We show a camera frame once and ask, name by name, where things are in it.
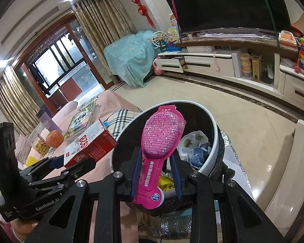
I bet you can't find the stack of yellow lidded jars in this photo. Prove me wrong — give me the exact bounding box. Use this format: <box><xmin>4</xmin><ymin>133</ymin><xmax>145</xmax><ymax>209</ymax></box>
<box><xmin>240</xmin><ymin>53</ymin><xmax>252</xmax><ymax>78</ymax></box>

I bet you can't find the gold patterned curtain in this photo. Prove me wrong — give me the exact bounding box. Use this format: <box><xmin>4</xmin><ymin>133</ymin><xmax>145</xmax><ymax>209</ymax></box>
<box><xmin>0</xmin><ymin>66</ymin><xmax>45</xmax><ymax>124</ymax></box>
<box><xmin>71</xmin><ymin>0</ymin><xmax>136</xmax><ymax>85</ymax></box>

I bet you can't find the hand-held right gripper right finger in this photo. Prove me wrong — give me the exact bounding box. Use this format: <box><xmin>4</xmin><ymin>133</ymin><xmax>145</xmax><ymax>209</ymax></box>
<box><xmin>168</xmin><ymin>154</ymin><xmax>287</xmax><ymax>243</ymax></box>

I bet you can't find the red apple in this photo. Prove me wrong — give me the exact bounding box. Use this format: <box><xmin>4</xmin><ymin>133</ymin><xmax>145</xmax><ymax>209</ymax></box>
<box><xmin>46</xmin><ymin>130</ymin><xmax>64</xmax><ymax>148</ymax></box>

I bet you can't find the striped cushion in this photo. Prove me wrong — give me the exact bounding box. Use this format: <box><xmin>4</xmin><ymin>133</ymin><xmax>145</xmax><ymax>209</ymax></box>
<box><xmin>14</xmin><ymin>134</ymin><xmax>32</xmax><ymax>162</ymax></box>

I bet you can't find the white plastic bag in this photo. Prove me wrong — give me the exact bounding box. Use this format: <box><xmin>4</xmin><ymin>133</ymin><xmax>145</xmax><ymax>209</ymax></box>
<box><xmin>179</xmin><ymin>130</ymin><xmax>212</xmax><ymax>169</ymax></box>

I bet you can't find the pink kettlebell toy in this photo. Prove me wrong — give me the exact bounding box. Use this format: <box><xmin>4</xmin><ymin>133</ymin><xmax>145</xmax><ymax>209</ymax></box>
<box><xmin>153</xmin><ymin>59</ymin><xmax>165</xmax><ymax>76</ymax></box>

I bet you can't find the cream chair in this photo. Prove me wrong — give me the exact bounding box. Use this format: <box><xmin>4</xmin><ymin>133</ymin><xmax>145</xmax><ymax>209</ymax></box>
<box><xmin>263</xmin><ymin>119</ymin><xmax>304</xmax><ymax>233</ymax></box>

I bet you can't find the toy ferris wheel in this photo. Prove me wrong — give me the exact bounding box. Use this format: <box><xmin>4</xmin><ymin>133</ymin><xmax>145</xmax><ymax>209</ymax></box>
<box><xmin>152</xmin><ymin>32</ymin><xmax>169</xmax><ymax>51</ymax></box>

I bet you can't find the white television cabinet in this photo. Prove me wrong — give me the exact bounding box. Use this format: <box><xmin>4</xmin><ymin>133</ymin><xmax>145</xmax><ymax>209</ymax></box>
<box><xmin>153</xmin><ymin>28</ymin><xmax>304</xmax><ymax>102</ymax></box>

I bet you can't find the purple tumbler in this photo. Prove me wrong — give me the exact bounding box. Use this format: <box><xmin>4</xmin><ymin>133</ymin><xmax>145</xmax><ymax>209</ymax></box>
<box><xmin>36</xmin><ymin>109</ymin><xmax>60</xmax><ymax>133</ymax></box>

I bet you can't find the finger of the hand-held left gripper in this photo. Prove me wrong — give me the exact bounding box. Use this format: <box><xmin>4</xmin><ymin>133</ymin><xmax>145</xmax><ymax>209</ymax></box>
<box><xmin>28</xmin><ymin>158</ymin><xmax>97</xmax><ymax>190</ymax></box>
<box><xmin>19</xmin><ymin>156</ymin><xmax>66</xmax><ymax>176</ymax></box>

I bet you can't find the person's left hand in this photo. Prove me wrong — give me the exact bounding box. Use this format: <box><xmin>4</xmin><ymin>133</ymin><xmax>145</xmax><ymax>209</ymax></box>
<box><xmin>4</xmin><ymin>218</ymin><xmax>45</xmax><ymax>243</ymax></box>

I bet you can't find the red hanging decoration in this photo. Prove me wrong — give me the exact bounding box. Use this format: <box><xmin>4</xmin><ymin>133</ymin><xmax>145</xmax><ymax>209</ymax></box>
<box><xmin>119</xmin><ymin>0</ymin><xmax>156</xmax><ymax>29</ymax></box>

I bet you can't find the red white carton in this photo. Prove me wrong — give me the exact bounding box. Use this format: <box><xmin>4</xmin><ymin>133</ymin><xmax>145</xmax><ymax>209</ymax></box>
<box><xmin>63</xmin><ymin>119</ymin><xmax>119</xmax><ymax>168</ymax></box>

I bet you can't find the clear snack jar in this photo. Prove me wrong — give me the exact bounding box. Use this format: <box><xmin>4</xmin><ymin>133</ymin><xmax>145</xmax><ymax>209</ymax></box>
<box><xmin>28</xmin><ymin>124</ymin><xmax>52</xmax><ymax>155</ymax></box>

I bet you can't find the pink blister package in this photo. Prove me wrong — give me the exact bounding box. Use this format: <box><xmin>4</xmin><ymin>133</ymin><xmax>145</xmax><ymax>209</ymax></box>
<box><xmin>132</xmin><ymin>106</ymin><xmax>186</xmax><ymax>210</ymax></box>

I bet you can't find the pink stick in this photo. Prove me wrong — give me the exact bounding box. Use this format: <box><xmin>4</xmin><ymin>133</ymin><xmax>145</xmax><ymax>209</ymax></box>
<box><xmin>166</xmin><ymin>0</ymin><xmax>185</xmax><ymax>48</ymax></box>

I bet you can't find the pale children's book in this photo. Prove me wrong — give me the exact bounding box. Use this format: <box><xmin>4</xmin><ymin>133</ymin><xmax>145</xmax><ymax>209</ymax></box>
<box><xmin>64</xmin><ymin>104</ymin><xmax>104</xmax><ymax>141</ymax></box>

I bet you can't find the teal cloth cover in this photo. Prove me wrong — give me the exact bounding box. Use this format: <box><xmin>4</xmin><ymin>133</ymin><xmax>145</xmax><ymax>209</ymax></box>
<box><xmin>104</xmin><ymin>30</ymin><xmax>159</xmax><ymax>88</ymax></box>

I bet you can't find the black television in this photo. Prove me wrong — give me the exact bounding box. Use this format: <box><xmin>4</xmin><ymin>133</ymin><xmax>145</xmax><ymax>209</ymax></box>
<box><xmin>158</xmin><ymin>0</ymin><xmax>292</xmax><ymax>34</ymax></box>

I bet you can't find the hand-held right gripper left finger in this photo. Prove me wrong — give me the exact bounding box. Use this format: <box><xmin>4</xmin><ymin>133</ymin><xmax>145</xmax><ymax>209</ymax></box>
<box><xmin>23</xmin><ymin>147</ymin><xmax>145</xmax><ymax>243</ymax></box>

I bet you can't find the white bin with black bag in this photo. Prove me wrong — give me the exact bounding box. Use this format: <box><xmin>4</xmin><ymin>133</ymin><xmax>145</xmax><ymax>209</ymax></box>
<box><xmin>109</xmin><ymin>100</ymin><xmax>235</xmax><ymax>217</ymax></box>

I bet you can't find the balcony sliding door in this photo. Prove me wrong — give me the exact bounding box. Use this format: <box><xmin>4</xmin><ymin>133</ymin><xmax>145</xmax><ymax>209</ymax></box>
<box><xmin>13</xmin><ymin>13</ymin><xmax>112</xmax><ymax>104</ymax></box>

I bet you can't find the yellow snack packet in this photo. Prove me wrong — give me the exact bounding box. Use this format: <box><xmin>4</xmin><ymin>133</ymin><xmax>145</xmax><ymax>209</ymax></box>
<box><xmin>159</xmin><ymin>173</ymin><xmax>176</xmax><ymax>193</ymax></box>

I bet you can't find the colourful toy house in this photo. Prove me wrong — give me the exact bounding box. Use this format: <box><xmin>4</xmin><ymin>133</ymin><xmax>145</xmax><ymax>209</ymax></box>
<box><xmin>167</xmin><ymin>26</ymin><xmax>180</xmax><ymax>41</ymax></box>

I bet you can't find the toy cash register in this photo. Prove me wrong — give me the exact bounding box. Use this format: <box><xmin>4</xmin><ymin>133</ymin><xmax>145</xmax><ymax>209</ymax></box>
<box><xmin>279</xmin><ymin>30</ymin><xmax>298</xmax><ymax>47</ymax></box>

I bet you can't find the yellow sponge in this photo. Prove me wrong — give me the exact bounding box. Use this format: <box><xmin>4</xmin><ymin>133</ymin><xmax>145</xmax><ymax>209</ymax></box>
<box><xmin>25</xmin><ymin>156</ymin><xmax>41</xmax><ymax>166</ymax></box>

